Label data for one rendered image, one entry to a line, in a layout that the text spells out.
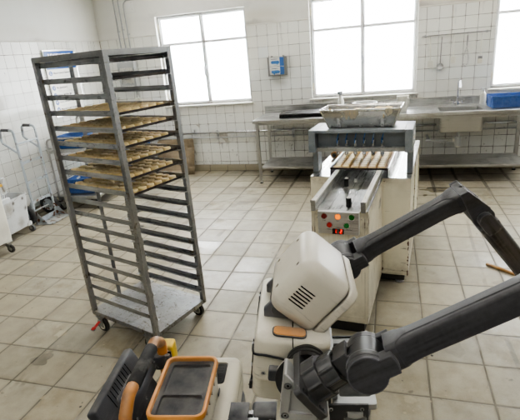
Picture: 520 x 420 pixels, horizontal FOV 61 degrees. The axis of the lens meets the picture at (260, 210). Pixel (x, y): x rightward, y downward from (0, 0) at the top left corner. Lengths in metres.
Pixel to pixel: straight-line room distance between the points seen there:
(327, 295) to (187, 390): 0.52
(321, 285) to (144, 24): 6.66
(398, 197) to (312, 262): 2.36
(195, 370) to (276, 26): 5.74
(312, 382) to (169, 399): 0.49
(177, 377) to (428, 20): 5.75
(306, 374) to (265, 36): 6.03
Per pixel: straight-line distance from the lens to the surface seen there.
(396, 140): 3.26
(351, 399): 1.14
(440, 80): 6.51
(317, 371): 0.92
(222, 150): 7.09
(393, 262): 3.48
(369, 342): 0.92
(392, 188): 3.26
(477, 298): 0.89
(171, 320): 3.03
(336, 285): 0.97
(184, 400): 1.27
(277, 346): 1.00
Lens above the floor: 1.75
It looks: 20 degrees down
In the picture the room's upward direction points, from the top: 5 degrees counter-clockwise
